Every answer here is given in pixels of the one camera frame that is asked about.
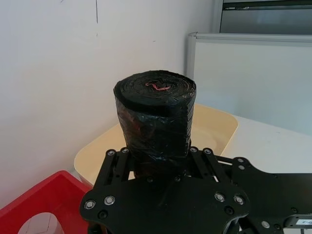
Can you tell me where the white partition panel grey frame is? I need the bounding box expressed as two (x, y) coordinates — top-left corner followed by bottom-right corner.
(186, 31), (312, 137)

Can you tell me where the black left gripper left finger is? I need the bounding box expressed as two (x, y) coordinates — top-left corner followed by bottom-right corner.
(96, 147), (137, 185)

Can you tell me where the red plastic crate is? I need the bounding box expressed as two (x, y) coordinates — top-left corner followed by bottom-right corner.
(0, 170), (95, 234)

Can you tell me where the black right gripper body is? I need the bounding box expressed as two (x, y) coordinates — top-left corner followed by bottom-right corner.
(219, 156), (312, 234)

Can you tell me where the cream plastic basin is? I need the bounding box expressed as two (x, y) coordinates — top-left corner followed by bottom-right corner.
(74, 103), (239, 190)

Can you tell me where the roll of black plastic bags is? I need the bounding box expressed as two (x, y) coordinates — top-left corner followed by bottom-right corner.
(113, 70), (197, 180)

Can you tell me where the grey metal cabinet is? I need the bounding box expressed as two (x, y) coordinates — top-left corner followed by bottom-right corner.
(214, 0), (312, 34)

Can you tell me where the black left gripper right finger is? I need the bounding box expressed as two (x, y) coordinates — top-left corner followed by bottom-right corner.
(184, 145), (227, 184)

